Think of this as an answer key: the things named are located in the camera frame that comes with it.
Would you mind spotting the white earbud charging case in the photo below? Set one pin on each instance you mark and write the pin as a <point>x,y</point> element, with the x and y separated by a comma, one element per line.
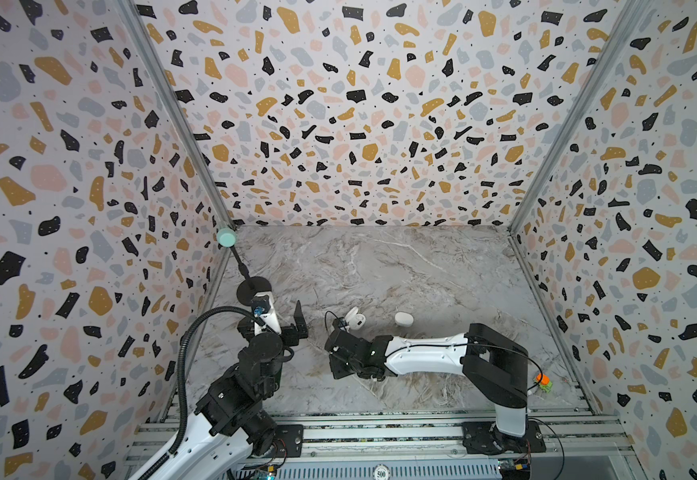
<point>354,320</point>

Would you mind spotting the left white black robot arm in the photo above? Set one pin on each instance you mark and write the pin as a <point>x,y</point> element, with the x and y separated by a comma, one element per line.
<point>229,435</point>

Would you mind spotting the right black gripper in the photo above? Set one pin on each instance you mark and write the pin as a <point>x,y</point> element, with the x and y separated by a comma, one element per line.
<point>336,349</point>

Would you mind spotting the orange green connector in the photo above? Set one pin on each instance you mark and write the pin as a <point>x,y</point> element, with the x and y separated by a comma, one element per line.
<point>543,382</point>

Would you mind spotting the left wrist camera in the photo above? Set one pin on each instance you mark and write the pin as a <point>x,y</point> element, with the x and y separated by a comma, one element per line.
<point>265,317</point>

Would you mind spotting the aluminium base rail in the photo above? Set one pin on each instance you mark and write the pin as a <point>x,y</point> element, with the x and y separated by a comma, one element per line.
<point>559,445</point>

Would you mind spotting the mint green microphone on stand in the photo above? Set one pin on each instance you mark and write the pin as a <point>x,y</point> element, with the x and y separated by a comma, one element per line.
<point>252,285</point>

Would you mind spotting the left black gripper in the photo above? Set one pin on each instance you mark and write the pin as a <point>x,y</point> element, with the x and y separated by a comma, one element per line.
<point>292,330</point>

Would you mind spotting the poker chip 500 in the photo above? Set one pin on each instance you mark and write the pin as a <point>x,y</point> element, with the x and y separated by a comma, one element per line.
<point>381,472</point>

